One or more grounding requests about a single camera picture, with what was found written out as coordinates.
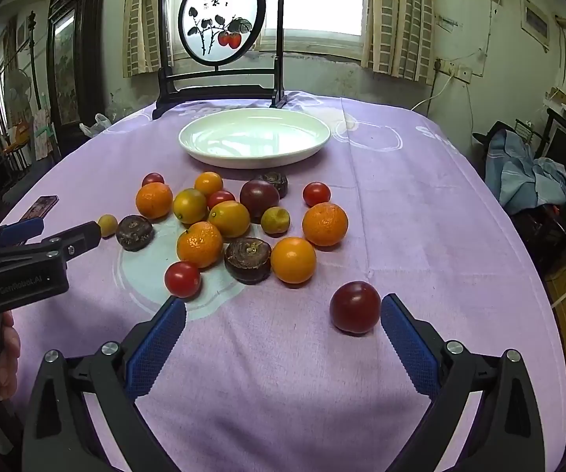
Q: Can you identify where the wall mounted frame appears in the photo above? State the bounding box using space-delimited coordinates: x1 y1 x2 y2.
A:
521 0 551 52

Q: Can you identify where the small smooth orange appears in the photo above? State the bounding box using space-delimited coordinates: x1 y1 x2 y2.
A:
195 171 224 197

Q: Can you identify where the white cable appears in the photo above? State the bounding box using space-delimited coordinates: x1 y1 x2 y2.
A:
411 71 453 111

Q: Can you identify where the dark brown water chestnut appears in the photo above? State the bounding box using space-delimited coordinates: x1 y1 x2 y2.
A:
116 215 155 252
258 171 289 200
224 237 272 285

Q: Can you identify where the phone with red case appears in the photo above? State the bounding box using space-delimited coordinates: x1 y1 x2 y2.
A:
19 195 60 222

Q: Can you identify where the greenish orange citrus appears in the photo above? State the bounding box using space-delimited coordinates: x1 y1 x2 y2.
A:
173 188 208 225

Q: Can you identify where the white plastic bag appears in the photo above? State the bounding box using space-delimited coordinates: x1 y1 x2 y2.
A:
79 113 113 137

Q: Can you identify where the person's left hand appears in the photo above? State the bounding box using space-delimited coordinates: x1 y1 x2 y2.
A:
0 312 21 401

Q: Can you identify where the white round plate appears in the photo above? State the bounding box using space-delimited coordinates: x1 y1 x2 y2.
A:
179 109 331 169

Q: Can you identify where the bumpy orange mandarin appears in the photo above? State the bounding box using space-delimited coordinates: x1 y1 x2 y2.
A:
302 203 349 247
136 182 174 220
176 221 224 269

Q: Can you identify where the smooth round orange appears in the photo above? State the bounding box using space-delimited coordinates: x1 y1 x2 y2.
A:
270 237 317 284

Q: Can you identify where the hanging sword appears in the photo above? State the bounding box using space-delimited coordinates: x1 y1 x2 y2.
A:
26 10 43 111

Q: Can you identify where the dark red plum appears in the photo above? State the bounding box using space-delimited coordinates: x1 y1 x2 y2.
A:
329 281 382 335

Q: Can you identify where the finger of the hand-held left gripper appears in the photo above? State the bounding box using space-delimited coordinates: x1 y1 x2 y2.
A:
42 221 103 259
0 218 45 255

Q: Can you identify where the dark purple plum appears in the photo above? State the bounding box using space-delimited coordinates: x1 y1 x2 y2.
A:
239 179 280 222

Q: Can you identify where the dark wooden cabinet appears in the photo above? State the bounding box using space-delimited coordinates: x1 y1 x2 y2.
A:
46 0 109 143

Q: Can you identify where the beige checked curtain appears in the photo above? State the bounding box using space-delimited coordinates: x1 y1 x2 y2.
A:
360 0 436 84
123 0 173 78

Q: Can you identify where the purple printed tablecloth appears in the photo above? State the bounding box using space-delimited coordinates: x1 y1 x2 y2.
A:
0 89 566 472

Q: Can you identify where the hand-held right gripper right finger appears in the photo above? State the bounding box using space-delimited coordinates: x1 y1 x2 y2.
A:
380 293 546 472

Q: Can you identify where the blue clothes pile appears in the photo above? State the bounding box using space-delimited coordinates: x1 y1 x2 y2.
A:
487 128 566 216

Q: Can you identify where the round painted screen on stand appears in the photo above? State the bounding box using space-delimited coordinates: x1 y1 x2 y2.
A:
151 0 289 120

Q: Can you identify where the wall socket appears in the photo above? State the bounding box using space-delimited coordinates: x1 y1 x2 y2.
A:
433 59 473 84

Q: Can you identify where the yellow orange citrus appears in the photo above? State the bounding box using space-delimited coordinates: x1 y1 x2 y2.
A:
208 201 251 239

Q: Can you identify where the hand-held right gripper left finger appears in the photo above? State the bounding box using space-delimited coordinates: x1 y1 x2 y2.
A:
22 296 188 472

